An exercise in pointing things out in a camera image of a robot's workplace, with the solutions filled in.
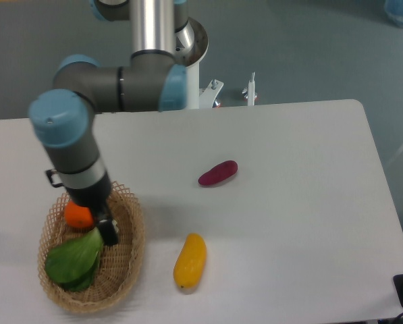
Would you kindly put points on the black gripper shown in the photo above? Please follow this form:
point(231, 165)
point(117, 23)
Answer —
point(95, 197)

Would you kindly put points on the orange fruit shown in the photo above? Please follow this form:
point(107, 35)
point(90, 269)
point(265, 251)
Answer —
point(77, 217)

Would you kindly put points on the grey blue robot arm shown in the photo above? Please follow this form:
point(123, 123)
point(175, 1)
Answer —
point(62, 117)

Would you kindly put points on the woven wicker basket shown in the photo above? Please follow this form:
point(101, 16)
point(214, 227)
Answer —
point(119, 265)

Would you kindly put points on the green bok choy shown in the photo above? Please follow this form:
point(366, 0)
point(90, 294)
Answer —
point(72, 265)

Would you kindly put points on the yellow mango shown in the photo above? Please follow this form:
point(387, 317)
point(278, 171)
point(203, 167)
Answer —
point(190, 264)

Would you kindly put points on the purple sweet potato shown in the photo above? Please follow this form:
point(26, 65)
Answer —
point(218, 173)

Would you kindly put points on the white stand foot with caster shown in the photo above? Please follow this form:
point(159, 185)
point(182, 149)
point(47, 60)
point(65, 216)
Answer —
point(249, 93)

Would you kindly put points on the blue plastic bag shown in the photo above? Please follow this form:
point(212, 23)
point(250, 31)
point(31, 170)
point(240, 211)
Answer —
point(394, 11)

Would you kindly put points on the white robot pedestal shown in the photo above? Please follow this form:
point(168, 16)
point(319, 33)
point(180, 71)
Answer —
point(192, 44)

